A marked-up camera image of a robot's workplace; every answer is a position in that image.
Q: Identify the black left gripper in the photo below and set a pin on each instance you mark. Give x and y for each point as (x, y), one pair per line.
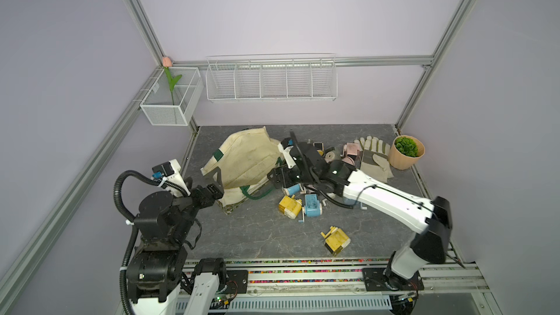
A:
(207, 199)

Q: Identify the potted green plant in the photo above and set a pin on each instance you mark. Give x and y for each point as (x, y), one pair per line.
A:
(405, 152)

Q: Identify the pink artificial tulip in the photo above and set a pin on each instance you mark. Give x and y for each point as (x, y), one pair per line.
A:
(167, 64)

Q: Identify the yellow pencil sharpener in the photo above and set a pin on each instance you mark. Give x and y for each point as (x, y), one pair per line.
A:
(290, 207)
(319, 146)
(335, 240)

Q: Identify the olive green pencil sharpener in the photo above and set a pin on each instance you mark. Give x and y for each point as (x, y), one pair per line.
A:
(332, 155)

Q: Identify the small white wire basket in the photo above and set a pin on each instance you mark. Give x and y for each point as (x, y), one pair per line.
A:
(157, 104)

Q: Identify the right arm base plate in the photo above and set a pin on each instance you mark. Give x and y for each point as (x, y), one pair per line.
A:
(376, 280)

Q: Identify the cream work gloves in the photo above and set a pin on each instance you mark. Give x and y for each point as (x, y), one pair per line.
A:
(375, 158)

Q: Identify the cream tote bag green handles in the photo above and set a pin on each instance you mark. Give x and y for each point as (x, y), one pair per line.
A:
(245, 158)

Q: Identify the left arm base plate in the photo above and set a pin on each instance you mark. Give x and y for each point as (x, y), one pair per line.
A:
(222, 281)

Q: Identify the long white wire basket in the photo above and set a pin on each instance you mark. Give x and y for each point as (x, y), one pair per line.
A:
(272, 77)

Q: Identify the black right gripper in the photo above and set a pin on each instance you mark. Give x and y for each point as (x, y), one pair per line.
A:
(283, 170)

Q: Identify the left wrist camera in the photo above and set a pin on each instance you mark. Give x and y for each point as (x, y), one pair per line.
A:
(169, 174)

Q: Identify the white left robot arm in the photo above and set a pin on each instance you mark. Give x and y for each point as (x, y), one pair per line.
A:
(155, 256)

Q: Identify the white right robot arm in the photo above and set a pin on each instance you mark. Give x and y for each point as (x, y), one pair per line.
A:
(429, 220)

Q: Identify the pale blue pencil sharpener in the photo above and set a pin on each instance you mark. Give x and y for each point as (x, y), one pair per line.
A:
(352, 203)

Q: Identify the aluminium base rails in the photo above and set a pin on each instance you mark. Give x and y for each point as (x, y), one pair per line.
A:
(336, 286)

